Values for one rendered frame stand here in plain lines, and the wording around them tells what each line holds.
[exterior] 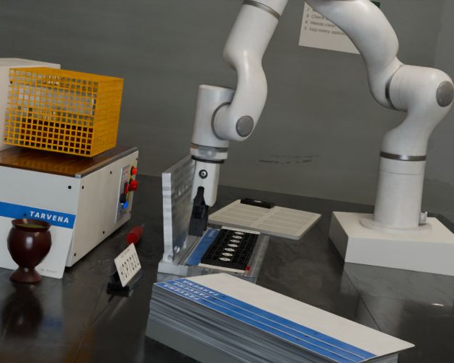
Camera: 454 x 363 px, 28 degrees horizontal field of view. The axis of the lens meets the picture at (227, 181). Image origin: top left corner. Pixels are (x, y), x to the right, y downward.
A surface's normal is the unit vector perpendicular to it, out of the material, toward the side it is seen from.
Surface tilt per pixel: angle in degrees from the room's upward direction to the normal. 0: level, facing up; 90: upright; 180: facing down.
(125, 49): 90
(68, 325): 0
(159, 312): 90
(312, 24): 90
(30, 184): 90
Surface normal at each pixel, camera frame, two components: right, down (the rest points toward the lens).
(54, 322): 0.14, -0.98
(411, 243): 0.03, 0.16
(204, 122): -0.70, 0.07
